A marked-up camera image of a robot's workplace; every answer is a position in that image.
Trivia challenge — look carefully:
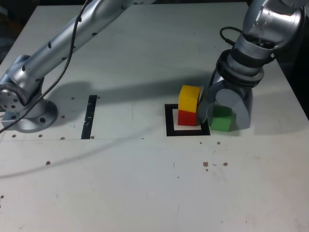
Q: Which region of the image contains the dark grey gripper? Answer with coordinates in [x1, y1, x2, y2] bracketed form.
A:
[197, 68, 254, 131]

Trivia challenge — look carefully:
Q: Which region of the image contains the red cube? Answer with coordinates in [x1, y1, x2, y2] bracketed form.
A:
[178, 110, 198, 127]

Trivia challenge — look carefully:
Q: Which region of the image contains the yellow cube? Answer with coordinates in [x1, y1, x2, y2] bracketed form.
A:
[178, 85, 201, 113]

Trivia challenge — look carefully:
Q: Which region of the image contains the black tape strip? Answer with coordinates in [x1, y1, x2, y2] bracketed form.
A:
[81, 95, 98, 140]

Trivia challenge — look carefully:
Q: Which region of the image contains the black tape square outline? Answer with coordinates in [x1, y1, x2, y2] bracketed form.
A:
[164, 103, 211, 137]

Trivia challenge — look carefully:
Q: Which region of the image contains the green cube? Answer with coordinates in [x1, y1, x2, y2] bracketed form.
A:
[210, 105, 233, 132]

